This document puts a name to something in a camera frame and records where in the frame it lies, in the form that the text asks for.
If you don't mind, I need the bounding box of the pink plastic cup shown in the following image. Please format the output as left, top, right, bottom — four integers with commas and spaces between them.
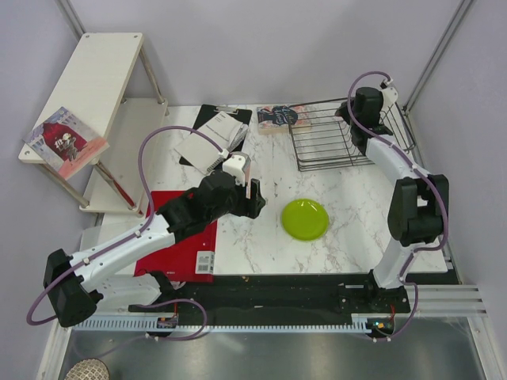
230, 152, 251, 187

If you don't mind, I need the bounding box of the green plate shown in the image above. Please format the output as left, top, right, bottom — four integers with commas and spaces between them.
280, 199, 330, 241

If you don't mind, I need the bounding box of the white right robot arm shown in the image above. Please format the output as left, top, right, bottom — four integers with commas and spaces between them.
335, 87, 449, 312

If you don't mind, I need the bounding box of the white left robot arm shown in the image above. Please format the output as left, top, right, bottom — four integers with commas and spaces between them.
43, 171, 265, 328

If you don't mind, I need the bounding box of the blue pink book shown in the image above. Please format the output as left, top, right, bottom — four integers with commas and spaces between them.
257, 105, 311, 135

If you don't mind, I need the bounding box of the red folder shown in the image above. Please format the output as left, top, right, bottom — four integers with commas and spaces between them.
133, 189, 221, 284

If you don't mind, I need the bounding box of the white paper booklet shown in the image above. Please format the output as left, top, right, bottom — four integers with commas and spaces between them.
175, 111, 248, 175

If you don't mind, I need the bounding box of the red illustrated book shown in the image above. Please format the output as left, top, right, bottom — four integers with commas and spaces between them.
23, 107, 109, 180

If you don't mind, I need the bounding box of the white wooden shelf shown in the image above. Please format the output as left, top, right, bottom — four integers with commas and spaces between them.
18, 32, 169, 216

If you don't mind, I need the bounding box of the patterned round object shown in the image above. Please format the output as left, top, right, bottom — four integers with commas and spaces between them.
64, 359, 110, 380

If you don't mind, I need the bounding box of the black wire dish rack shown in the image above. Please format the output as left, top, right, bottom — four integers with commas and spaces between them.
288, 97, 416, 173

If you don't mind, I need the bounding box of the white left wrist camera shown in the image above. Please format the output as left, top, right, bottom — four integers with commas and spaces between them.
222, 152, 251, 187

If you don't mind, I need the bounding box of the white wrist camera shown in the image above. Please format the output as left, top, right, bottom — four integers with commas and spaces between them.
222, 152, 251, 187
380, 79, 398, 109

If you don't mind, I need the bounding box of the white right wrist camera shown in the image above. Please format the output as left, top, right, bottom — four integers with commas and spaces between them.
380, 79, 398, 109

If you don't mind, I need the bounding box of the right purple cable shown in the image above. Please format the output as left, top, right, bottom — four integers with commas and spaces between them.
347, 70, 451, 344

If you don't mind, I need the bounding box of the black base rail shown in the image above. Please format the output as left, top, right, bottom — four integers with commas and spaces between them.
153, 272, 411, 325

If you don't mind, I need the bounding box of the white cable duct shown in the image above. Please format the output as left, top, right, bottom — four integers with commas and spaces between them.
74, 315, 394, 333

